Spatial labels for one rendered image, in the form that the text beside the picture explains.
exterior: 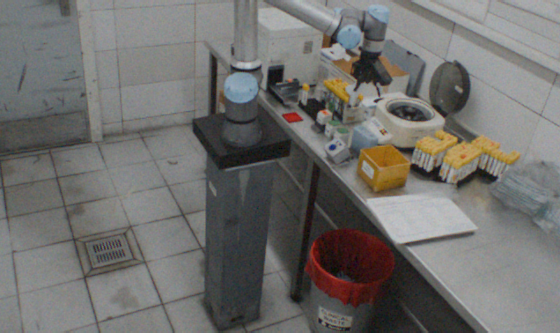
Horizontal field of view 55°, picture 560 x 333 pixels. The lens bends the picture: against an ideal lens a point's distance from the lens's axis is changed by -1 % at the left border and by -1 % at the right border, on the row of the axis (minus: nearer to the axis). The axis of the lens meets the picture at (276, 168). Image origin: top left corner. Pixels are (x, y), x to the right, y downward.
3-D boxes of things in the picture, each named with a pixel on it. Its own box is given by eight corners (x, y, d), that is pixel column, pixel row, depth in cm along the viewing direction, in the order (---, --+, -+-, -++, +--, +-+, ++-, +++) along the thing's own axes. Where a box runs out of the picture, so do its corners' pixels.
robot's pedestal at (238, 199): (218, 331, 243) (225, 170, 195) (203, 300, 258) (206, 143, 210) (259, 319, 252) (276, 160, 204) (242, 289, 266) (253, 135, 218)
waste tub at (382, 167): (355, 172, 201) (359, 149, 196) (385, 166, 206) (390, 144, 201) (374, 193, 191) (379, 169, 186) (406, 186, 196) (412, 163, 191)
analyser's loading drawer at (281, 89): (264, 85, 253) (265, 74, 250) (277, 83, 255) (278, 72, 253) (284, 104, 238) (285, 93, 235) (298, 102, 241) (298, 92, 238)
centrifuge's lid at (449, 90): (439, 50, 223) (455, 52, 226) (419, 105, 235) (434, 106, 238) (469, 72, 206) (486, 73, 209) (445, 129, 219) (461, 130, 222)
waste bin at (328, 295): (284, 306, 260) (294, 234, 235) (349, 284, 275) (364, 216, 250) (324, 368, 232) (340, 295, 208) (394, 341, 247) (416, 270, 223)
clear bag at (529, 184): (480, 190, 198) (496, 147, 188) (503, 174, 209) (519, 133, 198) (548, 226, 183) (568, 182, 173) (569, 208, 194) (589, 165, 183)
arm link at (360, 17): (333, 14, 180) (366, 18, 180) (333, 3, 189) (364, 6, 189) (330, 36, 184) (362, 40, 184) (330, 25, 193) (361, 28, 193)
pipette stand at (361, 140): (346, 150, 214) (350, 128, 208) (360, 146, 217) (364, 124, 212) (363, 163, 207) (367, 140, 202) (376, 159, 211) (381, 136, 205)
